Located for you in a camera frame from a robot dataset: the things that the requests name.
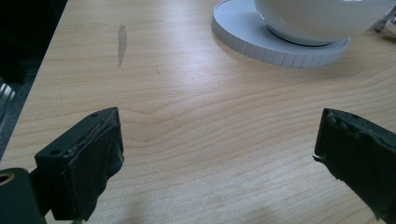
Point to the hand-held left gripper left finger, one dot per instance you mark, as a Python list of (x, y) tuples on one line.
[(87, 168)]

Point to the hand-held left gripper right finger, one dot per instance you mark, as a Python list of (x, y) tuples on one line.
[(361, 161)]

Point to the white bowl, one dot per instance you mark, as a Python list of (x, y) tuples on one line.
[(320, 18)]

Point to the white key rack stand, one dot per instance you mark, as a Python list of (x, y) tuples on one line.
[(249, 34)]

